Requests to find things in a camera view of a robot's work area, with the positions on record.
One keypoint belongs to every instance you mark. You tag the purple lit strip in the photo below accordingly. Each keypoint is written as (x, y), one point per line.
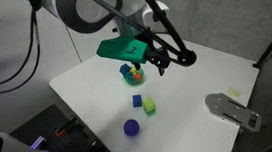
(37, 142)

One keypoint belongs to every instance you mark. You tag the grey metal mounting plate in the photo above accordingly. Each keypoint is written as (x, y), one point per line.
(228, 110)

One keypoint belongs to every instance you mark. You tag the yellow sticky note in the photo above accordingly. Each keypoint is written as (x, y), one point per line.
(234, 92)

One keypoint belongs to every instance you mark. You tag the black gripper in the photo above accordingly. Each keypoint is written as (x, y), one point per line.
(157, 55)

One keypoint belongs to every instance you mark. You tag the dark blue block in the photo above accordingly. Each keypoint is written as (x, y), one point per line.
(125, 69)

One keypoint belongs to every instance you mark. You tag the small yellow block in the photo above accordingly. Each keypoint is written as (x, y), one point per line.
(133, 71)

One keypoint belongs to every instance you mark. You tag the blue cube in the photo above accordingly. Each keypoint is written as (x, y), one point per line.
(137, 100)

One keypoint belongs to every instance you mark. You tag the yellow-green block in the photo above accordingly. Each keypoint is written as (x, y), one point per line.
(148, 103)

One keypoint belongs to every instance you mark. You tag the green bowl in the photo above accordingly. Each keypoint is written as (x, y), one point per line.
(130, 81)

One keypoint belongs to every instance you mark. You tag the small orange block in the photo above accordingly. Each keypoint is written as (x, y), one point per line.
(137, 76)

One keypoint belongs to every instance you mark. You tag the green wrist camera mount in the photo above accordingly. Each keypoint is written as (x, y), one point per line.
(120, 49)

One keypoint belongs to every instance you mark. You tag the black perforated breadboard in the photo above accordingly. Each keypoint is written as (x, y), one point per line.
(47, 124)

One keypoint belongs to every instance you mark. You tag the purple round block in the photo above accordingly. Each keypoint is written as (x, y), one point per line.
(131, 127)

